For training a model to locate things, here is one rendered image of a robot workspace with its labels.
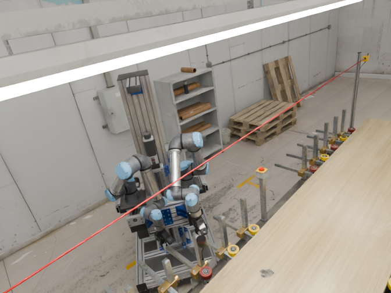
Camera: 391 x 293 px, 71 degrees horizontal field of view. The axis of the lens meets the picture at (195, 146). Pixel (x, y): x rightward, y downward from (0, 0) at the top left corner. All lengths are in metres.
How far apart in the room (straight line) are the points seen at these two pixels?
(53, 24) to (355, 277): 1.89
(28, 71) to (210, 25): 0.58
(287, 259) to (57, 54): 1.73
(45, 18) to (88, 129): 3.36
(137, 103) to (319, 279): 1.73
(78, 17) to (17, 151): 3.22
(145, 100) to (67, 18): 1.56
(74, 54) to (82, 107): 3.25
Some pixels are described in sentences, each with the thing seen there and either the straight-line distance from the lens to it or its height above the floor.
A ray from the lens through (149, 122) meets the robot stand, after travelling 2.30.
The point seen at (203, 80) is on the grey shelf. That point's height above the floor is 1.33.
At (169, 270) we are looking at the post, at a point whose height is 1.07.
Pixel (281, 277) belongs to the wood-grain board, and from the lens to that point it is 1.91.
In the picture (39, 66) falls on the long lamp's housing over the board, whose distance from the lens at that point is 0.70.
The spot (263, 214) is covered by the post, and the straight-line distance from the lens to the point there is 2.46.
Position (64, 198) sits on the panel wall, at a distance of 4.24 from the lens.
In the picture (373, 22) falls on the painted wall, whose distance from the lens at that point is 9.09.
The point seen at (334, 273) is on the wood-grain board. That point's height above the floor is 0.90.
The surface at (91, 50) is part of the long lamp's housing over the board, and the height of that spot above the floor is 2.36.
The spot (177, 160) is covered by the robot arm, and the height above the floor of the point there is 1.49.
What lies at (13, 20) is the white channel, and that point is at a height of 2.45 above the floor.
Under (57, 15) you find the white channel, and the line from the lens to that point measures 0.75.
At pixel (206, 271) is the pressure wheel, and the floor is 0.91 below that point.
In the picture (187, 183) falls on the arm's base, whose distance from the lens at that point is 2.38.
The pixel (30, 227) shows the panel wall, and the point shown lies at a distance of 4.30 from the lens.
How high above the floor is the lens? 2.41
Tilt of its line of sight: 26 degrees down
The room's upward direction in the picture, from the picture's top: 10 degrees counter-clockwise
